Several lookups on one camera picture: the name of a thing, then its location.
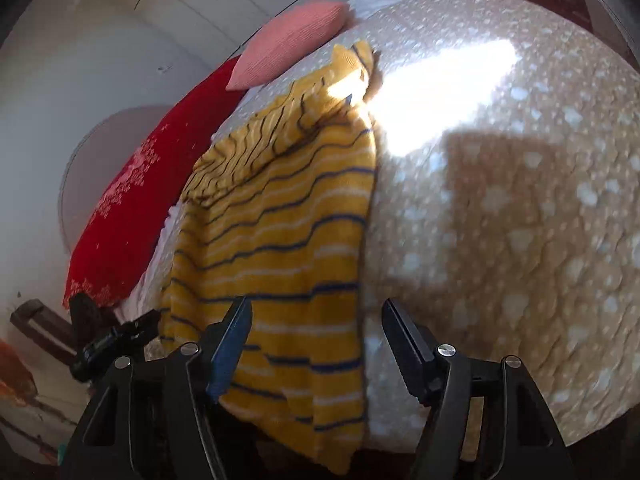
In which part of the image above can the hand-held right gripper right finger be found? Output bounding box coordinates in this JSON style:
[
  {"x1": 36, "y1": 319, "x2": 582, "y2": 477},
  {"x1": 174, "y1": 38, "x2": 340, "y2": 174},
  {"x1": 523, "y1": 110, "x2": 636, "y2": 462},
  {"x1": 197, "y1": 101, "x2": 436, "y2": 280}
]
[{"x1": 381, "y1": 298, "x2": 578, "y2": 480}]

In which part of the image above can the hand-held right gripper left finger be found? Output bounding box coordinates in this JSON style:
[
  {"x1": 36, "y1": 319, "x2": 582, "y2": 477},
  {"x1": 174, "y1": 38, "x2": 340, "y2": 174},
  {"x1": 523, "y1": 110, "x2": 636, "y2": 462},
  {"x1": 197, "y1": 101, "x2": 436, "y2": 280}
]
[{"x1": 59, "y1": 295, "x2": 254, "y2": 480}]

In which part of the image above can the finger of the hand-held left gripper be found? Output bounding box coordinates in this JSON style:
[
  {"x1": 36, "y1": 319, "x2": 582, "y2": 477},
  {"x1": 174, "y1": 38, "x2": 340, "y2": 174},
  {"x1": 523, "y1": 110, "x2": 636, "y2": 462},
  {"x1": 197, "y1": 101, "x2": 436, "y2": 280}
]
[{"x1": 69, "y1": 293, "x2": 162, "y2": 383}]

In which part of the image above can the yellow striped knit sweater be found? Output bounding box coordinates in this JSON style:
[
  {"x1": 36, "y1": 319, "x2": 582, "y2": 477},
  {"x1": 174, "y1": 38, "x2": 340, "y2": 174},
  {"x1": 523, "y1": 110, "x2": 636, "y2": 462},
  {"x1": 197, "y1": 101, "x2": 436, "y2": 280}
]
[{"x1": 158, "y1": 41, "x2": 379, "y2": 476}]

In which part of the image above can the dark wooden furniture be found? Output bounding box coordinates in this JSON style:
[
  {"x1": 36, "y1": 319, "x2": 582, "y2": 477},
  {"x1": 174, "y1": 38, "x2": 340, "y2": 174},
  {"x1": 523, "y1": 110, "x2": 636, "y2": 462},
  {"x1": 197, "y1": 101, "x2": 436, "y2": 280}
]
[{"x1": 10, "y1": 299, "x2": 81, "y2": 367}]

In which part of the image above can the beige spotted blanket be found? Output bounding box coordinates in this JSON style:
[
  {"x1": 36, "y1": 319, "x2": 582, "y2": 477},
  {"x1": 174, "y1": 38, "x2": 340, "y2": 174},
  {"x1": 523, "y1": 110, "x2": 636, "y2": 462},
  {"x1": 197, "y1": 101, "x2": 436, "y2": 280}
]
[{"x1": 210, "y1": 0, "x2": 640, "y2": 453}]

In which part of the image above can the pink knit pillow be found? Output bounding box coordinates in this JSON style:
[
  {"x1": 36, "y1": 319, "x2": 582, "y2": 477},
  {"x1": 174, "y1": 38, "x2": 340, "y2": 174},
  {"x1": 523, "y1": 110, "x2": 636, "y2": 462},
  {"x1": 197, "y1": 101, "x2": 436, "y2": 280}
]
[{"x1": 225, "y1": 1, "x2": 351, "y2": 92}]

